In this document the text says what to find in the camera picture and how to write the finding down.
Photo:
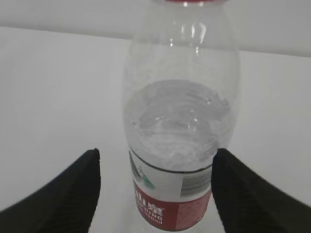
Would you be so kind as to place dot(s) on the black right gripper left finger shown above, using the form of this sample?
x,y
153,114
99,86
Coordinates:
x,y
66,204

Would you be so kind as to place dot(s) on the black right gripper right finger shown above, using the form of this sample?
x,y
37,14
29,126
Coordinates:
x,y
247,203

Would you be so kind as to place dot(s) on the Nongfu Spring water bottle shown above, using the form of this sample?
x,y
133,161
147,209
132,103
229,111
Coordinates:
x,y
181,92

